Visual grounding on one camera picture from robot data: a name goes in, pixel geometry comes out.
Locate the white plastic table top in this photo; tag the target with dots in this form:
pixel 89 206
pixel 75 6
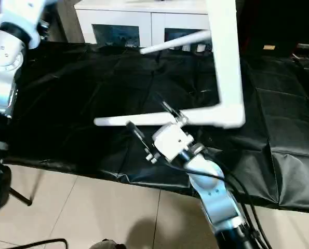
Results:
pixel 227 64

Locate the black metal stand leg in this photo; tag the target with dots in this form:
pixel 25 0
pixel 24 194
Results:
pixel 20 195

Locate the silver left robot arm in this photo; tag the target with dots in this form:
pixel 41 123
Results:
pixel 1 64

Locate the white plastic table leg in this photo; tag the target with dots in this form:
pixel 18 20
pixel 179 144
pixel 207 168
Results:
pixel 175 42
pixel 144 120

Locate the small white cup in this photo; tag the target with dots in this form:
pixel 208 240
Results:
pixel 201 47

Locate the small yellow label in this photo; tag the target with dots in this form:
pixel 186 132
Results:
pixel 269 47

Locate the black plastic mat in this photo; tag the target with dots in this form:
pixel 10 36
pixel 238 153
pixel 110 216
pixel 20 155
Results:
pixel 79 90

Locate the white cabinet with glass doors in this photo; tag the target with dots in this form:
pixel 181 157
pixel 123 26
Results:
pixel 118 16

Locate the black horizontal bar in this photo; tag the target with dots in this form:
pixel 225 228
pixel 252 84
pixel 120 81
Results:
pixel 308 46

